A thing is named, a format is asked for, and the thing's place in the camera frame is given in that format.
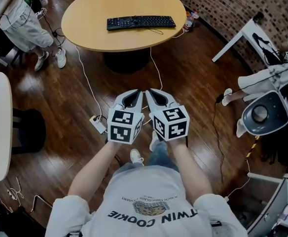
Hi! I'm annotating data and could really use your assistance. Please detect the person's left white shoe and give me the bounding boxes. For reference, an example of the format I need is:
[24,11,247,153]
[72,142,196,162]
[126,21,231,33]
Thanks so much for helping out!
[130,149,145,167]

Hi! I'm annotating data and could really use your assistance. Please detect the black floor cable with plug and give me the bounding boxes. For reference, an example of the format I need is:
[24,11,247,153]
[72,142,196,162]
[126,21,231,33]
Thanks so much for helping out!
[212,92,226,185]

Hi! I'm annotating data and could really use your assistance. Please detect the thin white floor cable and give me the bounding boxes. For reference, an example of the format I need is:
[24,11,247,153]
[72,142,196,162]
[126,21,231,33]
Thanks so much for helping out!
[75,45,103,119]

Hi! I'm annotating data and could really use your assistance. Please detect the black round table pedestal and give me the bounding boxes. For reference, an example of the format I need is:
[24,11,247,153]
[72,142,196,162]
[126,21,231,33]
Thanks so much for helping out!
[102,48,151,74]

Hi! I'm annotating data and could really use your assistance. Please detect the person's white shoe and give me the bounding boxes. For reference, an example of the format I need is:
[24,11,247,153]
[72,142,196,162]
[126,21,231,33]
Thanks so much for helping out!
[130,149,145,167]
[148,130,160,152]

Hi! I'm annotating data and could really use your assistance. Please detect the clear bottle red label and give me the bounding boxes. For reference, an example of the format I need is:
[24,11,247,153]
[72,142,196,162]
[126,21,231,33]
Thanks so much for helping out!
[183,15,194,32]

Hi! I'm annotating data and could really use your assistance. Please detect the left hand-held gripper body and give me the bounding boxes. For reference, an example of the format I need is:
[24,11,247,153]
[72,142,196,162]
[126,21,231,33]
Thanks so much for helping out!
[107,108,145,146]

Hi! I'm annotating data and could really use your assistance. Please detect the white open-front cabinet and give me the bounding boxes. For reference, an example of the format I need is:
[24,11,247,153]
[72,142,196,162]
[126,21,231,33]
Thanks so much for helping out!
[247,171,288,237]

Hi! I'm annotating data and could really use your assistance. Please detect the small black box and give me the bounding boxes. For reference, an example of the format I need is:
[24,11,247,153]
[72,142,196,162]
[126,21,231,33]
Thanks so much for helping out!
[253,11,265,23]

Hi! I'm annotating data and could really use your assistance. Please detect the person's blue jeans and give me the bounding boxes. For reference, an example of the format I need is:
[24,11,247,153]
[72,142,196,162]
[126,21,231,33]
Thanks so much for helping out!
[114,141,180,176]

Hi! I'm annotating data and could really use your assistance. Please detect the white power strip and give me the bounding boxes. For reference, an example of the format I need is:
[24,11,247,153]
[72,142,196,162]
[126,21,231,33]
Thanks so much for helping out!
[89,116,108,134]

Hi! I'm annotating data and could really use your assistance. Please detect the person's right forearm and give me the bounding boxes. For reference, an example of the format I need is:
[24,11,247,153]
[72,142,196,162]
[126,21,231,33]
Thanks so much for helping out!
[167,139,214,202]

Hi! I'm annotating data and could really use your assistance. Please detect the person's white printed t-shirt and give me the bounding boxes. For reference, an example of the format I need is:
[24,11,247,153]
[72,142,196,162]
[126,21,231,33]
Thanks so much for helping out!
[45,165,248,237]

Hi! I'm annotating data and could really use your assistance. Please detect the person's left forearm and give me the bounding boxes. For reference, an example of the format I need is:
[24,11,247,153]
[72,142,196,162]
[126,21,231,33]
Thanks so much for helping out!
[67,141,124,199]

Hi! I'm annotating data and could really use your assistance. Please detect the black keyboard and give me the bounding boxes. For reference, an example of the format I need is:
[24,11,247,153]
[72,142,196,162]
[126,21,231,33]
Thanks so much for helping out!
[106,15,177,31]

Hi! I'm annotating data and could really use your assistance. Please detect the black bag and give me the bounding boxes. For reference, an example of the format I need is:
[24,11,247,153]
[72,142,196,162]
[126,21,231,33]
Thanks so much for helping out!
[252,32,283,65]

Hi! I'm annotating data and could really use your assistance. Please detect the long white looped cable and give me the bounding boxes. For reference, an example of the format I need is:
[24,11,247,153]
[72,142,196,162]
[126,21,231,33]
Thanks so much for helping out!
[147,30,185,91]

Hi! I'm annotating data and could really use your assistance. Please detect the grey device with round mesh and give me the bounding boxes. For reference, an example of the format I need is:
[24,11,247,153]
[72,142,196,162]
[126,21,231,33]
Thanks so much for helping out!
[242,90,288,136]

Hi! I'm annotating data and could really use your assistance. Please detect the yellow black striped strap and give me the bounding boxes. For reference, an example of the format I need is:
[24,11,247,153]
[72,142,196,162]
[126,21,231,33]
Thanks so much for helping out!
[244,135,260,161]

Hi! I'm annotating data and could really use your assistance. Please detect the black cable with adapter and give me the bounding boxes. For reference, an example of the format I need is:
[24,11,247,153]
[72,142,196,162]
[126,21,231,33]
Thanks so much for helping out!
[41,13,66,56]

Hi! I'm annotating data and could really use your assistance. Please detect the person's right white shoe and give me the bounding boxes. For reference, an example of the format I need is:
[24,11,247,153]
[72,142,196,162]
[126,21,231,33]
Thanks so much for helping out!
[148,130,160,152]

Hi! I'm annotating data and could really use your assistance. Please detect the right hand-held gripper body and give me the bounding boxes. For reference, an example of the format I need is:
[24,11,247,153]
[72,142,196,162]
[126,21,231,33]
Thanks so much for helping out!
[150,105,190,142]

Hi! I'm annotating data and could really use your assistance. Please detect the white cable with adapter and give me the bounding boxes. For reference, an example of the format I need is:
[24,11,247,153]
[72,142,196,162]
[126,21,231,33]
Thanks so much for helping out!
[7,176,25,212]

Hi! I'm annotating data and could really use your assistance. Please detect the white side table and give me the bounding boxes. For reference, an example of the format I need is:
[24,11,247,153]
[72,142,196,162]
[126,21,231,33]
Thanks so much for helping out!
[212,18,283,67]

